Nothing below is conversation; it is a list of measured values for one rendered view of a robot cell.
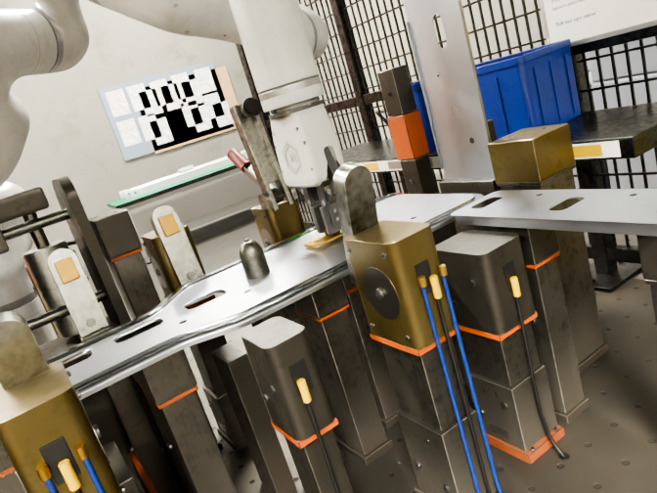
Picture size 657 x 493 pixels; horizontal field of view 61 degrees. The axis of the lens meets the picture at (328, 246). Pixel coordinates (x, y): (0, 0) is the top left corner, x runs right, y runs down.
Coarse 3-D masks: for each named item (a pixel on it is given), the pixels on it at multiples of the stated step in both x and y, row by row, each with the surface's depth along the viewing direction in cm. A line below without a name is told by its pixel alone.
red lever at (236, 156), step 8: (232, 152) 97; (240, 152) 97; (232, 160) 97; (240, 160) 95; (248, 160) 95; (240, 168) 95; (248, 168) 94; (248, 176) 94; (256, 184) 93; (272, 184) 91; (280, 192) 89; (280, 200) 89
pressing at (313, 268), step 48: (288, 240) 86; (336, 240) 78; (192, 288) 77; (240, 288) 70; (288, 288) 65; (96, 336) 67; (144, 336) 63; (192, 336) 60; (0, 384) 62; (96, 384) 55
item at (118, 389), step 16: (80, 336) 74; (112, 384) 76; (128, 384) 77; (112, 400) 76; (128, 400) 77; (128, 416) 77; (144, 416) 78; (128, 432) 77; (144, 432) 78; (144, 448) 79; (160, 448) 81; (144, 464) 79; (160, 464) 80; (160, 480) 80
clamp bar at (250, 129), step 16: (240, 112) 87; (256, 112) 85; (240, 128) 87; (256, 128) 89; (256, 144) 89; (256, 160) 87; (272, 160) 89; (256, 176) 89; (272, 176) 90; (272, 192) 88; (288, 192) 90
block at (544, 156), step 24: (504, 144) 78; (528, 144) 75; (552, 144) 77; (504, 168) 80; (528, 168) 77; (552, 168) 77; (576, 240) 81; (576, 264) 82; (576, 288) 82; (576, 312) 83; (576, 336) 83; (600, 336) 86
